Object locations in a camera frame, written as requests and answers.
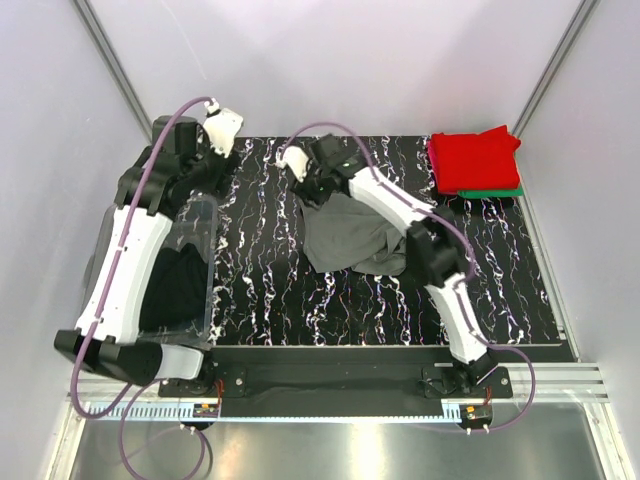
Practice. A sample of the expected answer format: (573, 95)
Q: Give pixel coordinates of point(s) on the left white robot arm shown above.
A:
(185, 155)

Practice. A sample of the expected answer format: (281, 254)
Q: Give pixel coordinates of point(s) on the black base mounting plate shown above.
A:
(431, 369)

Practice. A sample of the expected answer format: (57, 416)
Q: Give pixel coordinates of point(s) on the clear plastic bin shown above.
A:
(115, 305)

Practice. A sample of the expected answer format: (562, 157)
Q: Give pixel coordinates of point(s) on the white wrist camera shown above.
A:
(296, 160)
(221, 125)

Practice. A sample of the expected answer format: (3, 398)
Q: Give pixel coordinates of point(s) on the red folded t shirt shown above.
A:
(481, 161)

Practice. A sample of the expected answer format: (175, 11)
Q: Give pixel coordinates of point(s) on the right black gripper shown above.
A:
(314, 200)

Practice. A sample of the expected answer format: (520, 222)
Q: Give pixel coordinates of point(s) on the grey t shirt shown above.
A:
(346, 234)

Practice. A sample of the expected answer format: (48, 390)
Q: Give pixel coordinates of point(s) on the green folded t shirt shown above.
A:
(491, 194)

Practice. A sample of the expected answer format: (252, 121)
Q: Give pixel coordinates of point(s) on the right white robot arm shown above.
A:
(437, 252)

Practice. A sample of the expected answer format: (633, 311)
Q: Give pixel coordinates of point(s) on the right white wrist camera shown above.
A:
(296, 160)

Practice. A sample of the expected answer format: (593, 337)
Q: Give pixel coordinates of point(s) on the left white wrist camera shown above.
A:
(221, 125)

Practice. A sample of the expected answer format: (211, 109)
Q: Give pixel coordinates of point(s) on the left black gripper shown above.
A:
(226, 168)

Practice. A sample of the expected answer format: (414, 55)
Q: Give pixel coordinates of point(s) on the white slotted cable duct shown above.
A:
(196, 412)

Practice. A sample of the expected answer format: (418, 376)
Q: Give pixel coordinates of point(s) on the black t shirt in bin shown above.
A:
(175, 294)

